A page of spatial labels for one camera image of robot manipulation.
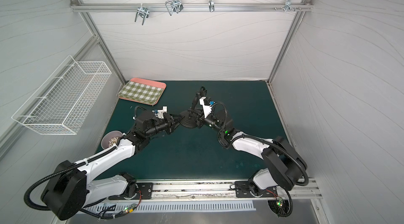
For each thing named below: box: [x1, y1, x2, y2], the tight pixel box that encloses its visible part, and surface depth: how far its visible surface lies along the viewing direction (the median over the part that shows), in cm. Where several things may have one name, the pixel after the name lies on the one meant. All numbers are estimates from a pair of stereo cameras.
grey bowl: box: [101, 130, 123, 150], surface depth 88 cm
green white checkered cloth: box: [118, 80, 166, 105], surface depth 114 cm
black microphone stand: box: [179, 85, 208, 129], surface depth 76 cm
